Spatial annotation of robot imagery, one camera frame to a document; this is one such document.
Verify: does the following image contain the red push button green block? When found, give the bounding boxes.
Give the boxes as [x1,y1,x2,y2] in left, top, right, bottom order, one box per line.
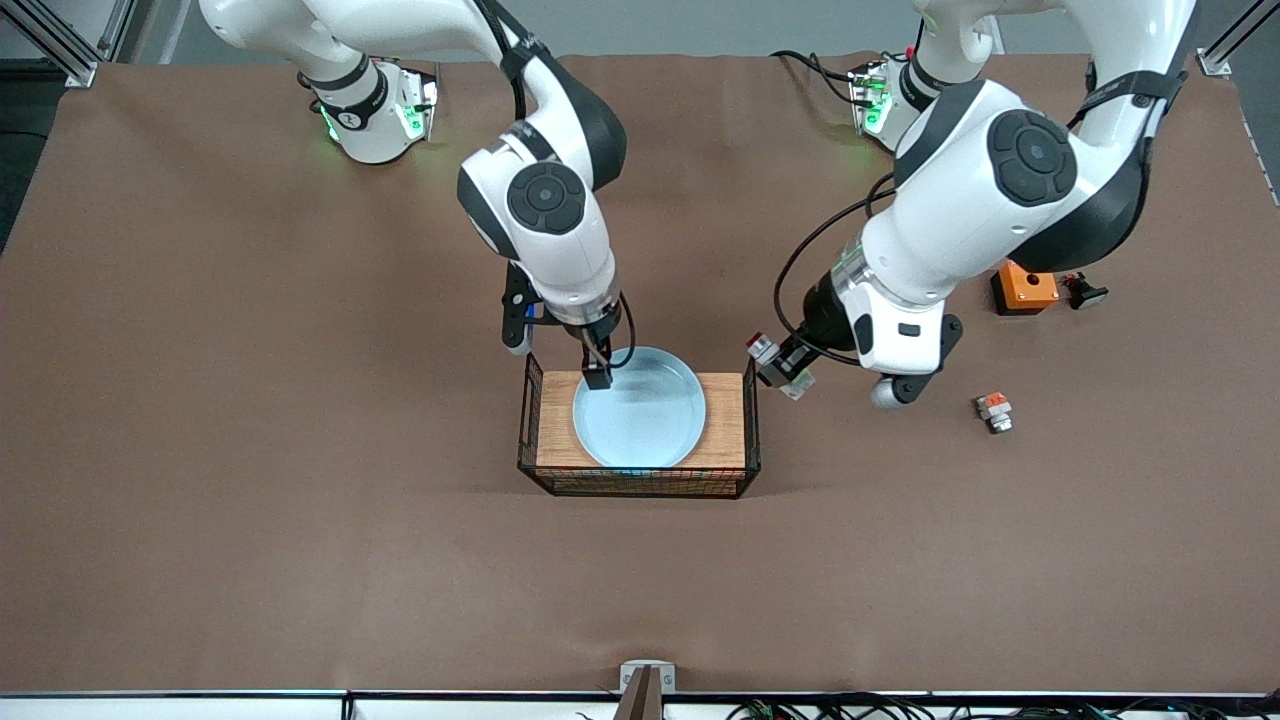
[745,332,816,402]

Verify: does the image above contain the light blue round plate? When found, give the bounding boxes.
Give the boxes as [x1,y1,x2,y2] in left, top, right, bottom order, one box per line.
[572,346,708,471]

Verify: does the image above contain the arm base connector panel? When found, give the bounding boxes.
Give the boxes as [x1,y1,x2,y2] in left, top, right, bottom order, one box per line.
[848,60,899,137]
[393,63,442,143]

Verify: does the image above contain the black push button actuator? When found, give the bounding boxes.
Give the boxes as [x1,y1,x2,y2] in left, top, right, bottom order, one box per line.
[1062,270,1110,311]

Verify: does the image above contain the wooden board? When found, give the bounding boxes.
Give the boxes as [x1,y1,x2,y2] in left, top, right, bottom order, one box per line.
[536,371,747,469]

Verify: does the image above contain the brown table cover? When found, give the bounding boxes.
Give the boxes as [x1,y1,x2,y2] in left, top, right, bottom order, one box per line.
[0,52,1280,696]

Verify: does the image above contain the black wire basket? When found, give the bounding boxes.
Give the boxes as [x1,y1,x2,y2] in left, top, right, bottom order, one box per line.
[517,350,763,500]

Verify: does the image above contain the orange button enclosure box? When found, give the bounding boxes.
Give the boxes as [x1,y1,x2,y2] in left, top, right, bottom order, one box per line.
[990,262,1060,317]

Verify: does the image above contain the black base power cable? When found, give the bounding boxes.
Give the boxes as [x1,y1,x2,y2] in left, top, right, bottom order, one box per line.
[770,48,863,107]

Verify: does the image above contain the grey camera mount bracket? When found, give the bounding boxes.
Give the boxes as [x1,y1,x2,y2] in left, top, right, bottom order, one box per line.
[614,660,677,720]

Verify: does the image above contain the aluminium frame profile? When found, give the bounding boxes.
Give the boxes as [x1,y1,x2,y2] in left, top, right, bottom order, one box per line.
[0,0,138,89]
[1195,0,1280,79]

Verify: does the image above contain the white table edge rail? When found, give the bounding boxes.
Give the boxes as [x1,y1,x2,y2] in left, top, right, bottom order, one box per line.
[0,690,1280,720]

